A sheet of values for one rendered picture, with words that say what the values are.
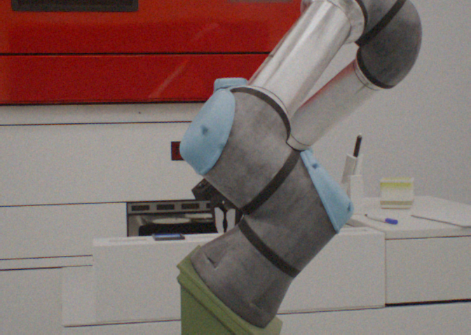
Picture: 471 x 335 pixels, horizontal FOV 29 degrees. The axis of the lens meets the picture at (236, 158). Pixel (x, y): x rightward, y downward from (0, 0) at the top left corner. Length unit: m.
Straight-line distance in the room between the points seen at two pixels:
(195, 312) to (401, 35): 0.60
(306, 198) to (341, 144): 2.67
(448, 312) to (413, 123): 2.27
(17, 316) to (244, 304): 1.12
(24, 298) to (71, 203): 0.26
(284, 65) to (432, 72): 2.73
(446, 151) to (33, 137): 2.28
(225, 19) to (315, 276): 0.79
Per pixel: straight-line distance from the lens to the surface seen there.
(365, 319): 1.80
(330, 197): 1.29
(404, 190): 2.15
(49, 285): 2.33
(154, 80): 2.25
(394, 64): 1.61
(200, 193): 1.89
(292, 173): 1.29
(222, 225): 1.98
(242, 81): 1.95
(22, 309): 2.34
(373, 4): 1.57
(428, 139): 4.09
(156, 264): 1.69
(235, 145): 1.27
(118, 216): 2.31
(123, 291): 1.70
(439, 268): 1.83
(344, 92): 1.69
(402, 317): 1.82
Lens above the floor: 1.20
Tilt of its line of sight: 3 degrees down
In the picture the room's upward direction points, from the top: 1 degrees counter-clockwise
